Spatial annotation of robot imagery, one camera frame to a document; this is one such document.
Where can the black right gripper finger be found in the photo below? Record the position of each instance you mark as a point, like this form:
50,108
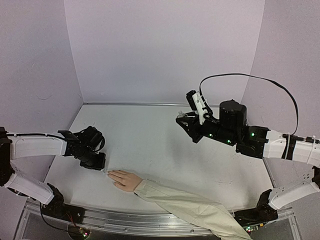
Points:
187,124
192,114

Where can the clear glitter nail polish bottle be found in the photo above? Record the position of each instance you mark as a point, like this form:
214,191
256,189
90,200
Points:
182,114

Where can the mannequin hand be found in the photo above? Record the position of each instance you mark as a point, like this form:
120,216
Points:
125,181

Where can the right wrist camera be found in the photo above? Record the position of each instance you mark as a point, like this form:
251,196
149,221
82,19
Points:
199,105

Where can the beige sleeve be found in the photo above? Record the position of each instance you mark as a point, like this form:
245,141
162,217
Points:
194,209

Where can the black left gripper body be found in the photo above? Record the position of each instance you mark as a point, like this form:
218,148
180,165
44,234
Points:
88,158

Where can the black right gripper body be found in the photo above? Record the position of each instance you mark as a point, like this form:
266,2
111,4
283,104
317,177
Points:
196,128

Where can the aluminium base frame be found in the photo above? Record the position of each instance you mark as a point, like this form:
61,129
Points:
144,139

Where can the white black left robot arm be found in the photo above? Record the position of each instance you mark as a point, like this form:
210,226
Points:
85,146

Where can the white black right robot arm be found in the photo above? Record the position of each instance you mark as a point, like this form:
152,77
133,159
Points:
258,142

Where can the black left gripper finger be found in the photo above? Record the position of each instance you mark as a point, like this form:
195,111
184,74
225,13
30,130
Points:
104,167
93,168

